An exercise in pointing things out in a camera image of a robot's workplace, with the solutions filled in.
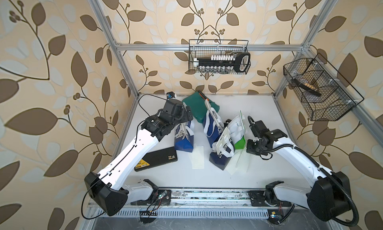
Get right wire basket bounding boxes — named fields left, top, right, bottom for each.
left=283, top=53, right=365, bottom=121

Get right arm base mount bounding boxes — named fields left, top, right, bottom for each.
left=248, top=181, right=292, bottom=207

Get green plastic tool case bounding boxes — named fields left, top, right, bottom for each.
left=182, top=91, right=220, bottom=123

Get black flat box yellow label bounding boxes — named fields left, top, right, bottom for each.
left=134, top=147, right=178, bottom=172

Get white receipt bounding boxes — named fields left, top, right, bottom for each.
left=236, top=149, right=251, bottom=174
left=191, top=146, right=204, bottom=169
left=225, top=151, right=241, bottom=175

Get green white bag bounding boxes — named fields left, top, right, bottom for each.
left=225, top=111, right=246, bottom=150

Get back wire basket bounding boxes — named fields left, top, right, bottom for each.
left=188, top=39, right=251, bottom=75

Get black socket tool set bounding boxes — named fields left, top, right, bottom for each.
left=191, top=52, right=251, bottom=74

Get blue white bag left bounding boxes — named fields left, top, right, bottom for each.
left=174, top=121, right=194, bottom=153

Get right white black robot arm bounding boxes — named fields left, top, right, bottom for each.
left=246, top=116, right=360, bottom=227

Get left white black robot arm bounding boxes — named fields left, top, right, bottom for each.
left=84, top=98, right=193, bottom=216

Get blue white bag upright middle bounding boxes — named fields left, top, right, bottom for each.
left=202, top=99, right=224, bottom=148

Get wire basket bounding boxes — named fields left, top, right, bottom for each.
left=188, top=39, right=251, bottom=75
left=283, top=53, right=365, bottom=121

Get dark object in right basket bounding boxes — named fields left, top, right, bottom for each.
left=292, top=78, right=322, bottom=97

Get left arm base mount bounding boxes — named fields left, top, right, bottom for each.
left=129, top=179, right=172, bottom=206

